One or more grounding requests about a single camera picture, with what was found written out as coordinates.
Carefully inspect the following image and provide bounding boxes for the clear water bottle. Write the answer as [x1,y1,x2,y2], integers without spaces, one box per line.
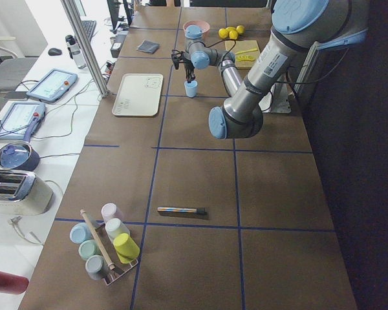
[65,35,87,69]

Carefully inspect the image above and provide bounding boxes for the wooden cutting board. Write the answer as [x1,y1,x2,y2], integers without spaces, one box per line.
[225,40,261,69]

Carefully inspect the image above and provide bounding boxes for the far teach pendant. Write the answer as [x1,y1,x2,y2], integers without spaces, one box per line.
[27,68,78,103]

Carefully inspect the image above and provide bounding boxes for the blue pot with lid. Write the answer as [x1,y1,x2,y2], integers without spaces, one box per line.
[0,141,40,171]

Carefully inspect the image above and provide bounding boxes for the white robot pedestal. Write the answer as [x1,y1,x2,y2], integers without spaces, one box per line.
[259,74,291,114]

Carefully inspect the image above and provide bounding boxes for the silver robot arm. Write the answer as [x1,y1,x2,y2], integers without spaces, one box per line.
[183,1,370,139]

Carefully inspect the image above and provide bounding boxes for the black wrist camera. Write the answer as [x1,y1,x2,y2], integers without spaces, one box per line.
[171,49,186,70]

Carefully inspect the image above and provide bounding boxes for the pink bowl of ice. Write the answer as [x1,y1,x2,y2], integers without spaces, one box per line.
[183,20,210,39]

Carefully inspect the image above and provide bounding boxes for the grey cup on rack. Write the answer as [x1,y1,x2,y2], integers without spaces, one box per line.
[85,255,107,280]

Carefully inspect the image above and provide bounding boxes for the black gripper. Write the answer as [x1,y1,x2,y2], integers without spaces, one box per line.
[184,59,195,83]

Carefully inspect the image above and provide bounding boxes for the light blue plastic cup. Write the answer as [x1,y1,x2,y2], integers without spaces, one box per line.
[184,80,198,98]

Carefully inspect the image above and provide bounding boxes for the dark box with label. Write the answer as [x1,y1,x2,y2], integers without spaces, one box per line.
[110,34,126,58]

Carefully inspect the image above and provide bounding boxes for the yellow lemon two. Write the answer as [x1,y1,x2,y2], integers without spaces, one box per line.
[228,30,239,40]

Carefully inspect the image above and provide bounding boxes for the steel muddler black tip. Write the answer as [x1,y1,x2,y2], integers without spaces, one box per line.
[157,207,207,216]

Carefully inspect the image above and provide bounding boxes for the black computer mouse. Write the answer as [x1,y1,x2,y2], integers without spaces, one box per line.
[48,48,62,56]

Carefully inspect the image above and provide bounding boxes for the aluminium frame post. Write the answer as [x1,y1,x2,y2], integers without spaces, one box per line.
[61,0,109,98]

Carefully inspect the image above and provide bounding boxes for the red bottle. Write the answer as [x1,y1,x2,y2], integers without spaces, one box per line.
[0,271,29,295]

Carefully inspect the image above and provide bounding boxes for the yellow lemon four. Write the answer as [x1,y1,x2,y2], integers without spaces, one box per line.
[236,25,245,35]

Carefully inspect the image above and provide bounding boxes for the black keyboard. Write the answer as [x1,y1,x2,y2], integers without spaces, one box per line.
[81,20,97,41]

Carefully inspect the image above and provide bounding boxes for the green cup on rack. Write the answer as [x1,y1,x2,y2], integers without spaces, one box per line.
[78,240,101,261]

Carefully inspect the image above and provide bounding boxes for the yellow cup on rack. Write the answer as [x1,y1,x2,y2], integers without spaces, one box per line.
[113,233,140,264]

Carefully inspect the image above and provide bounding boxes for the yellow lemon slices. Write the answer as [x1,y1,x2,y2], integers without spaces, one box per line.
[235,55,255,62]

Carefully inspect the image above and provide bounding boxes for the near teach pendant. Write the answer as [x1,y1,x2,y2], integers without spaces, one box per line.
[0,101,46,140]

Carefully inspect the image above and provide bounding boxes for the teach pendant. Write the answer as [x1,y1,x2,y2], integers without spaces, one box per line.
[0,101,46,140]
[27,68,78,103]

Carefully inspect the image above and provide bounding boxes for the yellow plastic knife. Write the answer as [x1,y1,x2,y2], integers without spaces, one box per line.
[235,48,258,55]

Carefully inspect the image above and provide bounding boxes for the white cup on rack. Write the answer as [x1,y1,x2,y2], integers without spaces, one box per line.
[105,218,131,243]

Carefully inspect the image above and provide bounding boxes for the grey folded cloth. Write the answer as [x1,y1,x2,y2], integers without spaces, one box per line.
[137,40,160,54]

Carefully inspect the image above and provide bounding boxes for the yellow lemon three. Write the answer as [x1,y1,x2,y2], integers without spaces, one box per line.
[226,26,237,32]

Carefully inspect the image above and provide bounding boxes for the pink cup on rack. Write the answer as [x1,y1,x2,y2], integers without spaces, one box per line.
[101,203,124,223]

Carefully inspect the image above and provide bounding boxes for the blue cup on rack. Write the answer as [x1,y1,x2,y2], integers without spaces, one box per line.
[69,222,93,244]

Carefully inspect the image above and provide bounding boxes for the yellow lemon one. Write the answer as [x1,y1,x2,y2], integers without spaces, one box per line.
[218,28,228,39]

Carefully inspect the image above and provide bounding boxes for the clear cup rack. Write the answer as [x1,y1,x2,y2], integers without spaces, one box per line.
[80,209,139,286]

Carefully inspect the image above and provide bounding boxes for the cream bear tray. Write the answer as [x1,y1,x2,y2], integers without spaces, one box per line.
[112,74,164,117]

